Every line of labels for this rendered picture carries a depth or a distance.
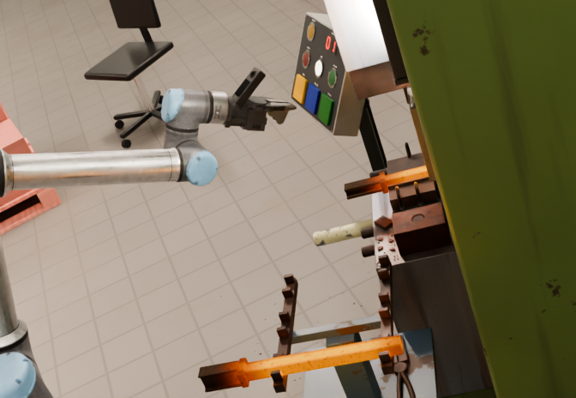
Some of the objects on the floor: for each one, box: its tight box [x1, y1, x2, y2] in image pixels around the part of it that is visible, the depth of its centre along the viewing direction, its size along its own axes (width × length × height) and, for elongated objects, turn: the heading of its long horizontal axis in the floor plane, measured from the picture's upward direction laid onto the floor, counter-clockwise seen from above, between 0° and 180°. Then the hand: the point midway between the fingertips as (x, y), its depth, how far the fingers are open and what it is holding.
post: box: [359, 102, 386, 172], centre depth 287 cm, size 4×4×108 cm
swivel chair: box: [84, 0, 174, 148], centre depth 513 cm, size 56×56×88 cm
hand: (292, 105), depth 249 cm, fingers closed
